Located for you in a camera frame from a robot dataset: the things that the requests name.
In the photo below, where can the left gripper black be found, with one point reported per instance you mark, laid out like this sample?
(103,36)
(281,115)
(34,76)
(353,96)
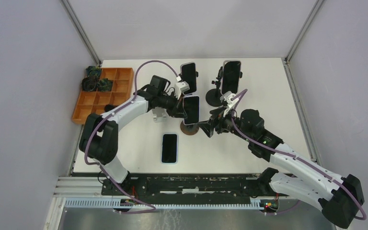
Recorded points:
(178,110)

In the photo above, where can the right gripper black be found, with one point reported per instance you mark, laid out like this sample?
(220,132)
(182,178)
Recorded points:
(208,126)

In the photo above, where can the lilac cased phone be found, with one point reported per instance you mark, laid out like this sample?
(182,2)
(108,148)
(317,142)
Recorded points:
(191,107)

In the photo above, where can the silver white phone stand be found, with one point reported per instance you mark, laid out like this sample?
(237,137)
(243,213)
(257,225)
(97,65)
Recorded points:
(159,115)

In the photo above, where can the brown round base stand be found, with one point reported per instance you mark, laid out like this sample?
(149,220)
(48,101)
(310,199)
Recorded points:
(189,129)

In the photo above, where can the light blue cased phone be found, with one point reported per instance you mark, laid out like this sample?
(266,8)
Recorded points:
(169,148)

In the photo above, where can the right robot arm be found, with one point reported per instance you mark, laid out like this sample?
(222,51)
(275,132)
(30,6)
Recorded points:
(339,199)

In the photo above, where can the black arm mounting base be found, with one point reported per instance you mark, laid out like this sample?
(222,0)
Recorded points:
(195,189)

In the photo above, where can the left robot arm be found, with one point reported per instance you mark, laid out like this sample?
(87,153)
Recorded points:
(99,140)

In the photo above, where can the black rear right stand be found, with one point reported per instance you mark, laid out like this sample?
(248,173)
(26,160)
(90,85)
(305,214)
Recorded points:
(213,95)

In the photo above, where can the white cased rear left phone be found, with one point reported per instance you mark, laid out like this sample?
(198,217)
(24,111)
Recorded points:
(189,75)

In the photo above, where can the white cased phone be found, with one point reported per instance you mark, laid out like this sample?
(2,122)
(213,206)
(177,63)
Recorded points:
(231,76)
(189,75)

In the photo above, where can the white cased rear right phone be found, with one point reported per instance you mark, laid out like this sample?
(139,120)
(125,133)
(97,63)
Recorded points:
(231,76)

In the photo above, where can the orange compartment tray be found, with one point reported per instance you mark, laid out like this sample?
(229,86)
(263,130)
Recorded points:
(113,87)

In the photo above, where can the green bundle at corner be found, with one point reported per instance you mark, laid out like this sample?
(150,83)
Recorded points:
(93,72)

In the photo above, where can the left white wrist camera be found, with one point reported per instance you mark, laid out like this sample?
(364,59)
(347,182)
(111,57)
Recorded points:
(180,87)

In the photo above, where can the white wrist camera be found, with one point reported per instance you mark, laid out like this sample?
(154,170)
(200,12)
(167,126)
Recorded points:
(229,100)
(180,87)

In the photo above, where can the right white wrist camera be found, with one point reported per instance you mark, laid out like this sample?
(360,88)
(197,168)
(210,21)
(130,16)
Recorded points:
(229,100)

